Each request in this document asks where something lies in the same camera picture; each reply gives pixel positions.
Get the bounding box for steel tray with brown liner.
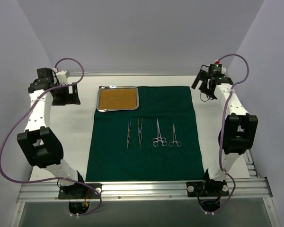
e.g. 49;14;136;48
96;86;139;112

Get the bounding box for steel hemostat forceps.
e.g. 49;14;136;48
169;124;182;147

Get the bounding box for steel tweezers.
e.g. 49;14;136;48
127;118;132;138
138;126;142;149
126;131;131;152

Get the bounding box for dark green surgical cloth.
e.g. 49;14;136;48
86;86;204;182

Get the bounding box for steel surgical scissors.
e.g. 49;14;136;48
153;119;167;147

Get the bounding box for steel scalpel handle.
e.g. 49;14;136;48
138;118;143;139

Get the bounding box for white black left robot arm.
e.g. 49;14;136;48
17;68;86;198

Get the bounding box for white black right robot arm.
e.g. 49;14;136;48
191;70;258;195

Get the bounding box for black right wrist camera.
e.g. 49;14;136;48
208;60;226;77

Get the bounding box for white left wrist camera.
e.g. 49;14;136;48
53;68;70;85

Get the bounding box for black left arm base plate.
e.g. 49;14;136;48
57;180;102;200

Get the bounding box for aluminium right frame rail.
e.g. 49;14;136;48
218;72;261;178

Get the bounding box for aluminium frame rail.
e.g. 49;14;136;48
17;178;272;202
218;72;261;178

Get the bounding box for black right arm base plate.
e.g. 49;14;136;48
186;171;229;197

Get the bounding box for aluminium front frame rail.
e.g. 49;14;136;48
17;178;272;202

